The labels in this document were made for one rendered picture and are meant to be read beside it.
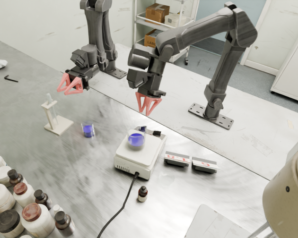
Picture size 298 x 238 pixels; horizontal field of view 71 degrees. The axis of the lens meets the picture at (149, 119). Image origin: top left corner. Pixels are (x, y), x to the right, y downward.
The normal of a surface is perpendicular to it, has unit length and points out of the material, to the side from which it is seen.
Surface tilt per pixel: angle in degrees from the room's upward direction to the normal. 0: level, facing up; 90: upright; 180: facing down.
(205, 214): 0
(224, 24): 91
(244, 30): 90
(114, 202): 0
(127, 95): 0
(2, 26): 90
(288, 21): 90
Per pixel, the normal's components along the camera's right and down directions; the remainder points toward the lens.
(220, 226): 0.07, -0.72
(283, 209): -0.99, 0.05
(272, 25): -0.56, 0.54
